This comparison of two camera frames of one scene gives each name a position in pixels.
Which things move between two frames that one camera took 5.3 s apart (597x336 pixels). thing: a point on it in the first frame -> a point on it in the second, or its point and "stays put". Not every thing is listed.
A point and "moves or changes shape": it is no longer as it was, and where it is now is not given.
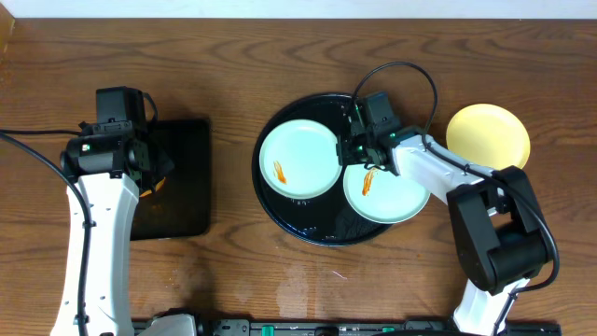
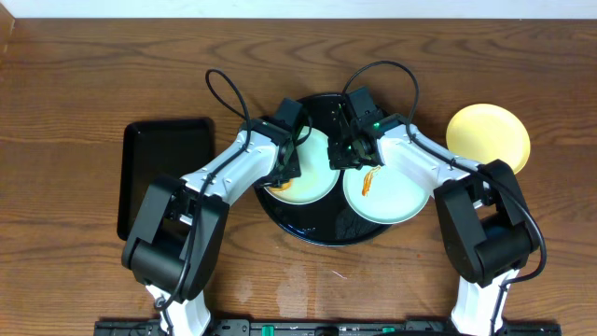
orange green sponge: x=158 y=187 moves or changes shape
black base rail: x=354 y=327 stays put
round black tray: x=327 y=219 stays put
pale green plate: x=381 y=196 stays put
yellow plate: x=490 y=135 stays put
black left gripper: x=156 y=164 -> x=287 y=169
